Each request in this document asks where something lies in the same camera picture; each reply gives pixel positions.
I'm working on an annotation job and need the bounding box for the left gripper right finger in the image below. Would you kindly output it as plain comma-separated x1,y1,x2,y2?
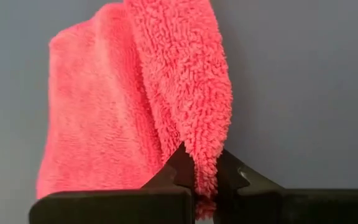
213,148,358,224

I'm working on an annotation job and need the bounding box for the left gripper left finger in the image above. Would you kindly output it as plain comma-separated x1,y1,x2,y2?
29,142,196,224

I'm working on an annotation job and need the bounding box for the pink fluffy towel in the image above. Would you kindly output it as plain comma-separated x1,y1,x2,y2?
35,0,234,220

